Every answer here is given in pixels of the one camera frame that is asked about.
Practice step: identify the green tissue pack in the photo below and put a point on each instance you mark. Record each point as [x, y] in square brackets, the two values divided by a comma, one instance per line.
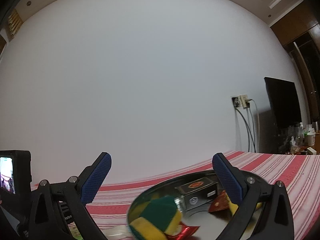
[75, 232]

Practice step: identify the red gold packet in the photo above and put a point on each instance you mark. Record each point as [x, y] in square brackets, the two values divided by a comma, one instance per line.
[218, 202]

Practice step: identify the red striped blanket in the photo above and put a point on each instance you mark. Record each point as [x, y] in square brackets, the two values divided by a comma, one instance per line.
[275, 165]

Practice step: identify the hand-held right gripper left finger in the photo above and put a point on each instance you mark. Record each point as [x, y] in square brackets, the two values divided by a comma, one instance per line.
[96, 180]

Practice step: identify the clear glass bottle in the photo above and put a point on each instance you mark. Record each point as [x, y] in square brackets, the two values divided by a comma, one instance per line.
[297, 132]

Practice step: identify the small white box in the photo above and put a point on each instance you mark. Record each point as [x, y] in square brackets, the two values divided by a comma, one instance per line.
[312, 151]

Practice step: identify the printed metal tin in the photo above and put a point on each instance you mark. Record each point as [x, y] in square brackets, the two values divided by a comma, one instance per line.
[200, 220]

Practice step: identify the white power adapter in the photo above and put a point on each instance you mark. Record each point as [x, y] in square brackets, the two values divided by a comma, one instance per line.
[243, 101]

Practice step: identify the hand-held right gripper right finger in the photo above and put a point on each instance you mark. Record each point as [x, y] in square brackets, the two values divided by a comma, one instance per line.
[227, 180]

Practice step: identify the black patterned box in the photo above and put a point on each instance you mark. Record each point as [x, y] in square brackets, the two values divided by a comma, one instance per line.
[197, 192]

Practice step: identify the fringed curtain valance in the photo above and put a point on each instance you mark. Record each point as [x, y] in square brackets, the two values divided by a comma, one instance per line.
[13, 23]

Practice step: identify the white cup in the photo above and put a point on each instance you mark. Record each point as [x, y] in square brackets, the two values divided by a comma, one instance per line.
[311, 140]

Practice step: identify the red foil packet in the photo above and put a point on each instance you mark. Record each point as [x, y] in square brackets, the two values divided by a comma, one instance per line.
[186, 230]

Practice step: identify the wooden wardrobe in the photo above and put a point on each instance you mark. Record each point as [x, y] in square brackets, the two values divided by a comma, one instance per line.
[300, 30]

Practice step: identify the black television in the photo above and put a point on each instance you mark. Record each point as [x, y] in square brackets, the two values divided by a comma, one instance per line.
[282, 105]

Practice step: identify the wall socket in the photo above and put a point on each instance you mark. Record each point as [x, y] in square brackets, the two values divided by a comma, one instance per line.
[235, 102]

